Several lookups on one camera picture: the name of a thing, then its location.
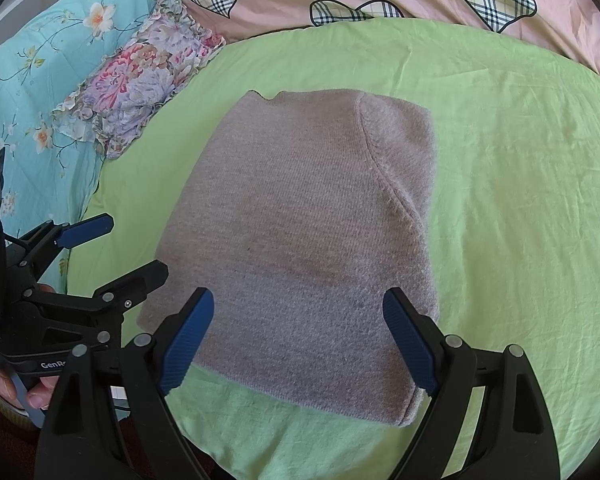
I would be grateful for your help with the person's left hand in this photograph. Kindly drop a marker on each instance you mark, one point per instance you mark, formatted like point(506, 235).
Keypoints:
point(42, 392)

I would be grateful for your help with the floral ruffled pillow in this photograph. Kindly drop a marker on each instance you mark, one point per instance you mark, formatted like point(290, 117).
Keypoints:
point(140, 75)

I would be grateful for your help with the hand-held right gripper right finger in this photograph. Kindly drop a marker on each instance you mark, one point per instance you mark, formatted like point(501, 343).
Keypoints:
point(410, 340)

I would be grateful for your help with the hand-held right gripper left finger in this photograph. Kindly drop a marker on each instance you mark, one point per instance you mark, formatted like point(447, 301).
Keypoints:
point(190, 340)

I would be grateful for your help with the green bed sheet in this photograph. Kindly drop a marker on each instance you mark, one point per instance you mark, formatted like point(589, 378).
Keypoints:
point(520, 210)

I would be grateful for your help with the beige knit sweater brown cuffs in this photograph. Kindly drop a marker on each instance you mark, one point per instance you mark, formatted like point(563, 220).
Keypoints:
point(305, 240)

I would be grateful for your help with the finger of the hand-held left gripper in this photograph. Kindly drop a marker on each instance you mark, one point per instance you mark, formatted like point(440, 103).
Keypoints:
point(87, 230)
point(130, 285)

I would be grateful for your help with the blue floral quilt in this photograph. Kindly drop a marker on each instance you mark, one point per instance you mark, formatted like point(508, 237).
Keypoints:
point(35, 60)

